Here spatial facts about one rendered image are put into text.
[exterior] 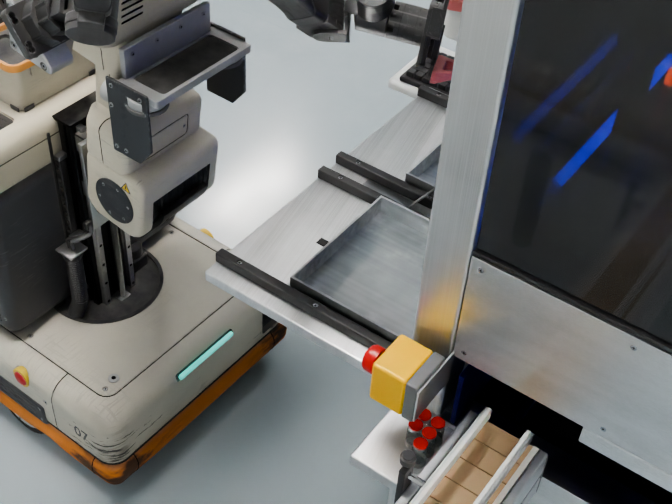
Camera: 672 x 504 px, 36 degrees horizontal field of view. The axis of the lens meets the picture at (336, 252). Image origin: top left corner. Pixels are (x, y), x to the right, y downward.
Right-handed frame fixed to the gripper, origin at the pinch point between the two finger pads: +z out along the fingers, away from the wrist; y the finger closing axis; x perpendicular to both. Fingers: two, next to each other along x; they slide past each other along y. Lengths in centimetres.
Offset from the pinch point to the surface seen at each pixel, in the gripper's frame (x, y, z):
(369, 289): -13.2, -40.4, -7.2
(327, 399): 44, -122, -16
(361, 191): 8.2, -36.2, -14.3
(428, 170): 20.1, -35.4, -4.3
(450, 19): 79, -30, -11
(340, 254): -6.6, -40.0, -13.9
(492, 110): -42.4, 10.6, 3.6
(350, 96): 176, -106, -44
